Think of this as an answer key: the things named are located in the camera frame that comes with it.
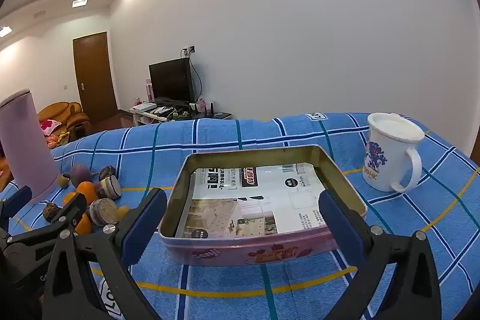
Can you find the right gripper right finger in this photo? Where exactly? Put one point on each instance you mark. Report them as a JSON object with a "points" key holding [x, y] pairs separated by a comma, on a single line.
{"points": [[413, 291]]}

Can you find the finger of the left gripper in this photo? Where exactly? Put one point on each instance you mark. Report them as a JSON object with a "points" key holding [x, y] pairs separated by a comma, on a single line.
{"points": [[12, 205], [38, 244]]}

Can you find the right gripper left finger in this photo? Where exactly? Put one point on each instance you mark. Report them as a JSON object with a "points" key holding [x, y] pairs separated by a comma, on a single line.
{"points": [[70, 289]]}

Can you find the small mandarin orange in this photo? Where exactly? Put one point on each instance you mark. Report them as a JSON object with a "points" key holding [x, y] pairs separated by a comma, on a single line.
{"points": [[68, 197]]}

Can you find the orange fruit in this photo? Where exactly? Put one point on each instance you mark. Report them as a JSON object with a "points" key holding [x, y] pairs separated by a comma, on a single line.
{"points": [[85, 226], [88, 189]]}

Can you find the round purple fruit with stem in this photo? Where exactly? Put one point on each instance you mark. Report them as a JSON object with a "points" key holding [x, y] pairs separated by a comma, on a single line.
{"points": [[80, 174]]}

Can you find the cut purple yam slice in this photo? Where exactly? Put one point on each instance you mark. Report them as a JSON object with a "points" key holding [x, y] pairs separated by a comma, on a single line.
{"points": [[109, 187]]}

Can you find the small tan round fruit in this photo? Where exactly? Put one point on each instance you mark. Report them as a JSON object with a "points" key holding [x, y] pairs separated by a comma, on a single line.
{"points": [[121, 212]]}

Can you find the small brown wrinkled fruit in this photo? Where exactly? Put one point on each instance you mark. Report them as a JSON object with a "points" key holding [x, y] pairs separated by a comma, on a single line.
{"points": [[49, 211]]}

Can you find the small olive round fruit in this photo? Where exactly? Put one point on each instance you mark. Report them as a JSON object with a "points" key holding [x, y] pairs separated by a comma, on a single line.
{"points": [[63, 181]]}

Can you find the purple cylindrical container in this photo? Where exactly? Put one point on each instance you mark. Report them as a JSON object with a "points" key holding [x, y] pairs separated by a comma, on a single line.
{"points": [[25, 147]]}

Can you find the orange leather sofa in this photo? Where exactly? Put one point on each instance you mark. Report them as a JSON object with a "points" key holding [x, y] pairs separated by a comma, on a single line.
{"points": [[70, 114]]}

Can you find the pink floral cushion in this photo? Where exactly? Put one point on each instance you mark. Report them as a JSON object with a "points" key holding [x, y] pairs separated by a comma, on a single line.
{"points": [[48, 126]]}

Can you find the blue plaid tablecloth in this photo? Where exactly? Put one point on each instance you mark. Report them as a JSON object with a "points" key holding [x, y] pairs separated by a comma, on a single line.
{"points": [[444, 205]]}

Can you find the brown wooden door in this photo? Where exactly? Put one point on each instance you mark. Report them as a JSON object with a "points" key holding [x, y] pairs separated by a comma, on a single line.
{"points": [[94, 77]]}

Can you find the white tv stand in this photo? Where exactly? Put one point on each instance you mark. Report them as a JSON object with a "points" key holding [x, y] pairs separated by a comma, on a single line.
{"points": [[150, 113]]}

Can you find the pink metal tin box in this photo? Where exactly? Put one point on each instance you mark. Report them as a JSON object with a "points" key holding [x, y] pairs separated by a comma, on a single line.
{"points": [[260, 249]]}

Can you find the black television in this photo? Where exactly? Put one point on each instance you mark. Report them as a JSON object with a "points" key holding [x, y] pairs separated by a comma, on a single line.
{"points": [[172, 80]]}

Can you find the printed paper sheet in tin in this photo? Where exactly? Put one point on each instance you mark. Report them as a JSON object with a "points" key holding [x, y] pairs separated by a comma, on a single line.
{"points": [[252, 201]]}

